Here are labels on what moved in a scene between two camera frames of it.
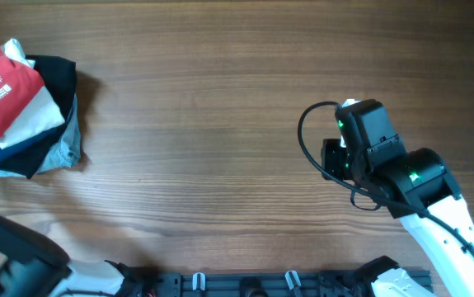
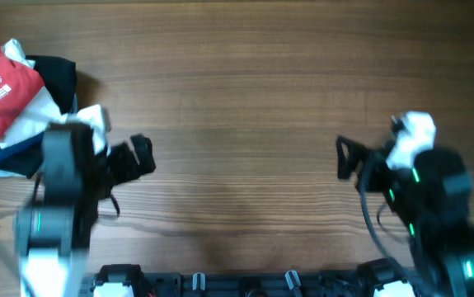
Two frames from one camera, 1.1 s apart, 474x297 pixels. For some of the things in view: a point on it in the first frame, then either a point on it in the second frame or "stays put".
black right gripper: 329,159 to 365,166
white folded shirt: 42,115 stays put
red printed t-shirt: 2,88 stays put
